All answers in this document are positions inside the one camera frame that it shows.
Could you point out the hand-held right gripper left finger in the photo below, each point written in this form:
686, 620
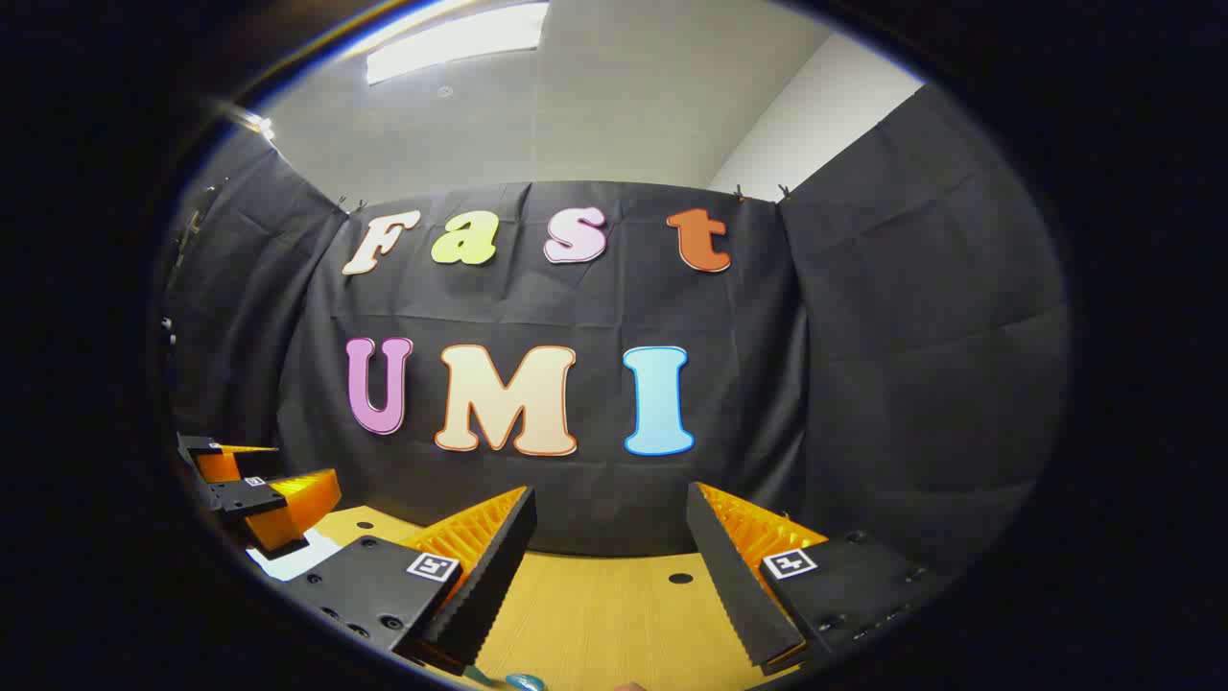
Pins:
494, 576

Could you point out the black backdrop cloth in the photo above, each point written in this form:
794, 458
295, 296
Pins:
863, 336

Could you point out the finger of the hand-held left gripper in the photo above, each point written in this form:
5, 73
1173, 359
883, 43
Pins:
200, 445
235, 496

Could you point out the pale blue suitcase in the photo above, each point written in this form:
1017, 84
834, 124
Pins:
288, 561

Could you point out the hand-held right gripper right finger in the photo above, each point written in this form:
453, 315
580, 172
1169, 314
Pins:
734, 585

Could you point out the ceiling light panel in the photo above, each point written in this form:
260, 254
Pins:
451, 43

